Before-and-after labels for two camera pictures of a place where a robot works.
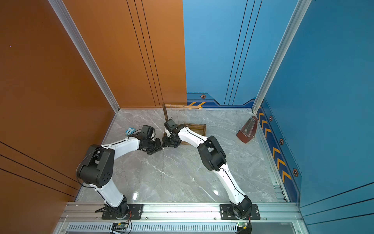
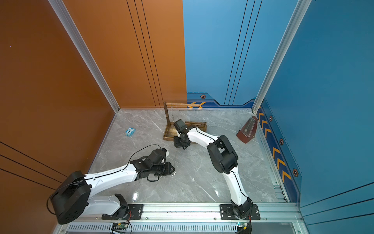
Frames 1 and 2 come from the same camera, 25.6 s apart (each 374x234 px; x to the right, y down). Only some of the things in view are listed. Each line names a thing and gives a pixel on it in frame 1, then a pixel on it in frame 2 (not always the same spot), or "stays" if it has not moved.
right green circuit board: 242,225 stays
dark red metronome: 248,131 stays
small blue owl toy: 129,130 stays
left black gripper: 158,146 to 169,169
